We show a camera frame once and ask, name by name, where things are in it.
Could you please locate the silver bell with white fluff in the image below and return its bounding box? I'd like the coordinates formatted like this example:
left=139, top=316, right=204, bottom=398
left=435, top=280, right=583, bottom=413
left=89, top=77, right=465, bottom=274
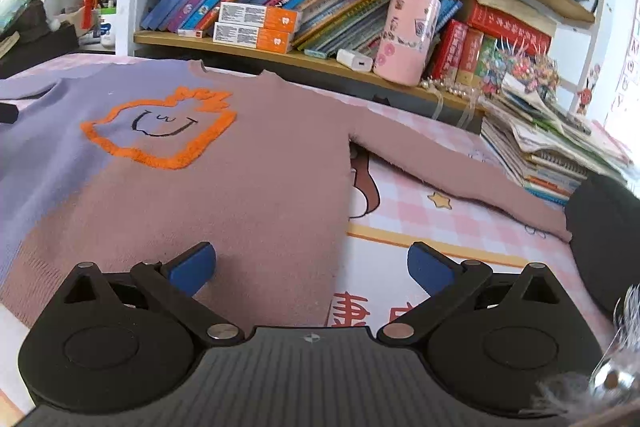
left=530, top=282, right=640, bottom=414

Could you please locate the pink cylindrical tin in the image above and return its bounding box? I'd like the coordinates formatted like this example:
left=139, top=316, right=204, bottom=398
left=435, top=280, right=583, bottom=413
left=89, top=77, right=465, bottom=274
left=372, top=0, right=442, bottom=86

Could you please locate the pearl bead strand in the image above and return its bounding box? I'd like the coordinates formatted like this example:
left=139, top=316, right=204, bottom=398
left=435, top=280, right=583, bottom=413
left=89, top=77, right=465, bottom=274
left=422, top=77, right=481, bottom=98

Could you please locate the red cartoon wall sticker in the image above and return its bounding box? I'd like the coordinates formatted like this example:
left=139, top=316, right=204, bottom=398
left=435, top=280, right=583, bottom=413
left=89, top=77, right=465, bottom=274
left=575, top=64, right=601, bottom=115

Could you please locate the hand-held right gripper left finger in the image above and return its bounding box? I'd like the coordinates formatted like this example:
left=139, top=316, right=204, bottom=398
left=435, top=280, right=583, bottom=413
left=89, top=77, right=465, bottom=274
left=62, top=242, right=246, bottom=349

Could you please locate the thick red book lying flat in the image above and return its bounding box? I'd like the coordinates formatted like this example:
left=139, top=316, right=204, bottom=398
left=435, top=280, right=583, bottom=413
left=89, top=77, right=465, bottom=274
left=459, top=0, right=556, bottom=54

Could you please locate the orange and white box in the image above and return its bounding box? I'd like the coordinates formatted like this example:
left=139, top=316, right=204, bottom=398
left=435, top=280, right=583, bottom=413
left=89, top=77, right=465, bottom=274
left=219, top=2, right=302, bottom=32
left=212, top=22, right=295, bottom=54

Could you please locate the white bottle with blue label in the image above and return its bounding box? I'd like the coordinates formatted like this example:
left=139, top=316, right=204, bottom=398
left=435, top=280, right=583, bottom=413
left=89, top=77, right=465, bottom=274
left=99, top=9, right=118, bottom=48

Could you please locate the thick red upright book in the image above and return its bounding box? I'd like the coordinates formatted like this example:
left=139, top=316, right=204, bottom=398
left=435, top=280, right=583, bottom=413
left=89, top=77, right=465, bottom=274
left=457, top=29, right=484, bottom=85
left=431, top=19, right=468, bottom=80

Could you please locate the thick green upright book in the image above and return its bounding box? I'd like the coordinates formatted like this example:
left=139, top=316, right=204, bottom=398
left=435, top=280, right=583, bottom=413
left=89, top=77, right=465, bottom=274
left=475, top=37, right=498, bottom=94

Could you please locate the colourful bead ornament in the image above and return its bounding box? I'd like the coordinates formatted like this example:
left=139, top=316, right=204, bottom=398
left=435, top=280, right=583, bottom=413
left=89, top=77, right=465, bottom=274
left=492, top=39, right=561, bottom=100

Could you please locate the dark cloth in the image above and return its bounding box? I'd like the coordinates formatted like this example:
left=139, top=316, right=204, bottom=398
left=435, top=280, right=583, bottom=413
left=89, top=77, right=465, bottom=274
left=564, top=172, right=640, bottom=323

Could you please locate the dark bag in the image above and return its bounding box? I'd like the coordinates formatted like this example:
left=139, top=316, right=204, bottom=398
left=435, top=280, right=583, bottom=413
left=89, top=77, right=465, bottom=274
left=0, top=0, right=81, bottom=78

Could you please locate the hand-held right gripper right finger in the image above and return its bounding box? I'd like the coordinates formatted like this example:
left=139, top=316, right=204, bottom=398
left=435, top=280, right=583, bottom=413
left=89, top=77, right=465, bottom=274
left=376, top=242, right=557, bottom=349

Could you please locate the stack of notebooks and booklets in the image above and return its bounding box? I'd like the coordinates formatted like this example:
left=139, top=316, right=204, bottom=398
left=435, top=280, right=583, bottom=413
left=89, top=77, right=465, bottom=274
left=480, top=74, right=633, bottom=208

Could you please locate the clear ribbon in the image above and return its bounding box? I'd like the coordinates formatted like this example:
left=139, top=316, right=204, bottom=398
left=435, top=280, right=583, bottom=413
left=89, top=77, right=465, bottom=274
left=432, top=91, right=476, bottom=128

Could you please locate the white and wooden bookshelf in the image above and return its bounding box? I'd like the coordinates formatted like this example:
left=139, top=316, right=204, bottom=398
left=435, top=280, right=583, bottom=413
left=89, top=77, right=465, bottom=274
left=117, top=0, right=608, bottom=118

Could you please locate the wall poster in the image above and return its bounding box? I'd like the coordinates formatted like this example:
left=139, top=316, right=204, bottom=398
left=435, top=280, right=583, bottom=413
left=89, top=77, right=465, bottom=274
left=607, top=0, right=640, bottom=132

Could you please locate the purple and pink sweater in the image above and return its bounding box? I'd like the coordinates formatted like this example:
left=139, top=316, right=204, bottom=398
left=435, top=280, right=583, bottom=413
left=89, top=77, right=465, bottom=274
left=0, top=59, right=573, bottom=328

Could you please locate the white charger plug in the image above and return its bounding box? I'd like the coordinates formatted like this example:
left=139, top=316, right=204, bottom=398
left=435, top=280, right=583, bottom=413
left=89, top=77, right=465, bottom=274
left=336, top=48, right=376, bottom=72

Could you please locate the pink checked cartoon desk mat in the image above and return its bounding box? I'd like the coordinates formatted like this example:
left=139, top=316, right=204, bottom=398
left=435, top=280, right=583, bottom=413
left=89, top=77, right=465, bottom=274
left=0, top=52, right=623, bottom=418

